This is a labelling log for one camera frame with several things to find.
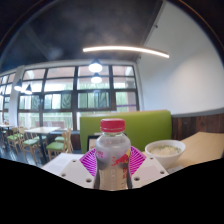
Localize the green upholstered bench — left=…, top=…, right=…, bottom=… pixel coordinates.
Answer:
left=79, top=109, right=173, bottom=154

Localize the white bowl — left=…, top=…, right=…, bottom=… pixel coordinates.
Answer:
left=144, top=139, right=187, bottom=170

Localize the large dark-framed window wall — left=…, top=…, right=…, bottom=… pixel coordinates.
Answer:
left=0, top=64, right=139, bottom=133

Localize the long curved ceiling light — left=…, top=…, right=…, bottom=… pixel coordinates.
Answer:
left=82, top=45, right=170, bottom=59

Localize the red-capped clear drink bottle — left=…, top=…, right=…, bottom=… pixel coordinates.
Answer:
left=93, top=118, right=133, bottom=191

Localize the group of pendant lamps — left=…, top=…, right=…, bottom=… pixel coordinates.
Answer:
left=13, top=58, right=104, bottom=96

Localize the light wooden dining table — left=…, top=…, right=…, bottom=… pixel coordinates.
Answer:
left=23, top=125, right=61, bottom=158

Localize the group of green-seated wooden chairs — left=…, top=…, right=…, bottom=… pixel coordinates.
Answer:
left=0, top=126, right=74, bottom=161

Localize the open white paper booklet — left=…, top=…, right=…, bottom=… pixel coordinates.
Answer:
left=41, top=152, right=84, bottom=176

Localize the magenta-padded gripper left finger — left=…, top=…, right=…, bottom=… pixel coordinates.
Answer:
left=59, top=147, right=99, bottom=189

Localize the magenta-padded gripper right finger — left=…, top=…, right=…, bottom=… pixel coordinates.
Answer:
left=129, top=145, right=170, bottom=189

